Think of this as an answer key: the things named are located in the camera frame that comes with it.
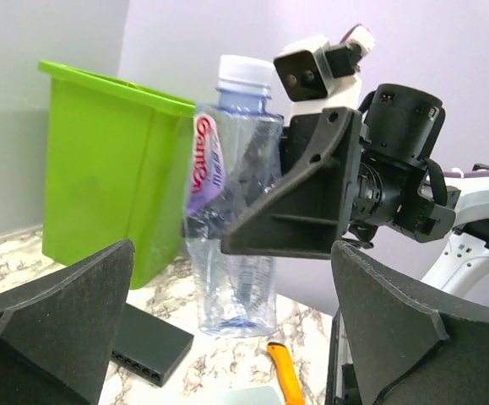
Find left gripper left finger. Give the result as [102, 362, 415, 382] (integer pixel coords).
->
[0, 240, 134, 404]

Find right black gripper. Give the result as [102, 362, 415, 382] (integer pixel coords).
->
[220, 106, 401, 261]

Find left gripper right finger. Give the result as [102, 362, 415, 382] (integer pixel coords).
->
[331, 241, 489, 404]

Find small clear bottle back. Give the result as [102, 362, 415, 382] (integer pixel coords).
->
[182, 55, 284, 338]

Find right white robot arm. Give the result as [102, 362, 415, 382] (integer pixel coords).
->
[220, 84, 489, 297]

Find green plastic bin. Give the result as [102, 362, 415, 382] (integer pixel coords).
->
[38, 61, 195, 289]

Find right black foam pad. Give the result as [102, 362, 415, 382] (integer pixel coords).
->
[111, 304, 194, 387]

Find grey rectangular sharpening stone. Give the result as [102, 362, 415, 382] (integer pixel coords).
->
[216, 386, 282, 405]

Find orange screwdriver handle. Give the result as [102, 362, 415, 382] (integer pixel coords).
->
[267, 342, 305, 405]

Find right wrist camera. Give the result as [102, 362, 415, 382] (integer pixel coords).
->
[274, 24, 375, 117]

